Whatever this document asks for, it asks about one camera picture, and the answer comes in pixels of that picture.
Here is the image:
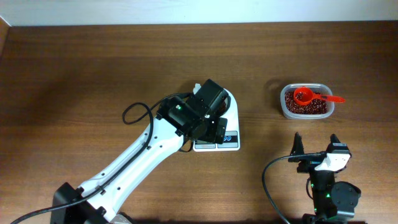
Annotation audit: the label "orange measuring scoop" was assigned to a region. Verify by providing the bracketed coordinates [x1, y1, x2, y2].
[294, 86, 346, 106]

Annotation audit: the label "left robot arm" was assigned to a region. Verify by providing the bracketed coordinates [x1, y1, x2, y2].
[50, 80, 239, 224]

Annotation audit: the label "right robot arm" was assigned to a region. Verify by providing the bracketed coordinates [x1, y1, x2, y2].
[288, 133, 361, 223]

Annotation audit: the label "white digital kitchen scale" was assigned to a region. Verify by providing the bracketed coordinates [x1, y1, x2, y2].
[193, 89, 241, 152]

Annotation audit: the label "red beans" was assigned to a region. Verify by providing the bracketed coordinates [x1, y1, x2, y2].
[284, 91, 328, 114]

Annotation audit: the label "clear plastic container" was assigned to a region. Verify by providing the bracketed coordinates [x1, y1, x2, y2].
[280, 83, 335, 119]

